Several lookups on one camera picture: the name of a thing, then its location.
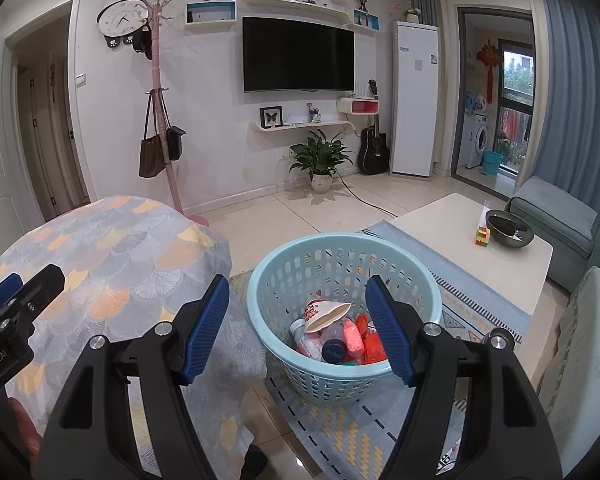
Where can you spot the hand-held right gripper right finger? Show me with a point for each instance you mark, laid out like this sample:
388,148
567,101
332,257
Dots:
390,330

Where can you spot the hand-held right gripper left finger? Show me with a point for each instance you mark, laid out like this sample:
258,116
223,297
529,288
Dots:
205,330

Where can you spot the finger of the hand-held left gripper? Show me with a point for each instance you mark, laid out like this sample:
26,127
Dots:
42,282
2,288

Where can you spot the orange plastic bag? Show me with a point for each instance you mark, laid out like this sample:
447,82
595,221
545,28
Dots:
372,345

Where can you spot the pink-red packet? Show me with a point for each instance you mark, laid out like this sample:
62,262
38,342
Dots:
352,337

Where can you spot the clear plastic bottle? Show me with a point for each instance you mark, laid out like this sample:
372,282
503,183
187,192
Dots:
335,351

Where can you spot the white cup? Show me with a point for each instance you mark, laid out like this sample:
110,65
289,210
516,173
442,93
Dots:
322,312

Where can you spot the light blue plastic basket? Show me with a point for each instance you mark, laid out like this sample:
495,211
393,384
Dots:
280,280

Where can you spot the person's left hand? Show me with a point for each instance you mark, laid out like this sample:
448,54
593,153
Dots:
27,430

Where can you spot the patterned tablecloth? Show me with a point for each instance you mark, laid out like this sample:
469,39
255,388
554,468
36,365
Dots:
120,260

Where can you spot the white coffee table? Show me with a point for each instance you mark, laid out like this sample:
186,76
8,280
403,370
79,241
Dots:
455,240

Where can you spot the colourful puzzle cube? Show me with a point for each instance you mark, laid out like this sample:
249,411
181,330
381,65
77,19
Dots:
482,236

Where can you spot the black bowl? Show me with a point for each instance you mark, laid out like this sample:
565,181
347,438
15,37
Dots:
510,235

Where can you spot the brown handbag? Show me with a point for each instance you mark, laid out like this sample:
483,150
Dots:
151,157

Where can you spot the black acoustic guitar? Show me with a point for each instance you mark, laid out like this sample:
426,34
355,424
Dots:
374,152

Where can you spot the potted green plant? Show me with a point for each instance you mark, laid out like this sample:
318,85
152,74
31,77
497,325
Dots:
320,160

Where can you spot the black handbag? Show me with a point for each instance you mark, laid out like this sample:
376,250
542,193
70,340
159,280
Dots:
175,142

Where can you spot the teal bucket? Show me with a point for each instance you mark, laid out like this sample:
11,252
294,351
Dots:
492,164

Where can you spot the blue-grey armchair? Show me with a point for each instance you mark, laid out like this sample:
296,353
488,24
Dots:
555,225

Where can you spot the blue-grey sofa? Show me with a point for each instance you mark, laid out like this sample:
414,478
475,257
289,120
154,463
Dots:
590,360

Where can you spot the white washing machine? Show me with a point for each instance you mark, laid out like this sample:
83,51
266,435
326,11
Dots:
479,140

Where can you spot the white standing air conditioner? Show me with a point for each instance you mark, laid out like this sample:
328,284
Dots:
415,110

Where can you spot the framed butterfly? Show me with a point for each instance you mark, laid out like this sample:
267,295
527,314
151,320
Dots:
271,116

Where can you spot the pink coat rack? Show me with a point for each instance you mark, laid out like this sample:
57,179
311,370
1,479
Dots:
156,85

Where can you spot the small shelf figurine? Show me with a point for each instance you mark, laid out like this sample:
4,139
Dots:
315,114

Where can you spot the detergent bottles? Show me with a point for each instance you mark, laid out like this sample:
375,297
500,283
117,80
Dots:
480,102

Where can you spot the black hanging cap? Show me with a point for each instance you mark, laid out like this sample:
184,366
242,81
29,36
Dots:
142,42

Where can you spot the red knot ornament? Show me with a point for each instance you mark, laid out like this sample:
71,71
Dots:
489,57

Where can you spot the black television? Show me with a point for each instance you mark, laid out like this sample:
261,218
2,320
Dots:
297,55

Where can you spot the blue curtain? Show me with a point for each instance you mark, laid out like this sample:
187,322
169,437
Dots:
575,85

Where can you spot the small flower pot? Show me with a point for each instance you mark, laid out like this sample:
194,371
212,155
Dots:
412,15

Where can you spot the grey curtain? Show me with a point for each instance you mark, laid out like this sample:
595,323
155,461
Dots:
422,0

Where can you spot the long white wall shelf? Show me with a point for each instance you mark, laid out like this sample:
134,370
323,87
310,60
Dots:
300,125

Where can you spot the pink-lined white wall shelf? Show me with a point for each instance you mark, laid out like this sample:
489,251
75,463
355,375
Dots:
360,106

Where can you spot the panda wall clock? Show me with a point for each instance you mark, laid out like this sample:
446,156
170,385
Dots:
120,17

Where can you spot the small blue-lined wall shelf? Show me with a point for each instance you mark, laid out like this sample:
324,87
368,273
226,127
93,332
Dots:
364,21

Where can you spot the blue-lined white wall shelf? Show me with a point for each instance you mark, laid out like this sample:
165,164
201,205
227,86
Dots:
210,14

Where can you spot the curved white wall shelf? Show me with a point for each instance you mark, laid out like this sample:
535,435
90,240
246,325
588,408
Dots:
300,5

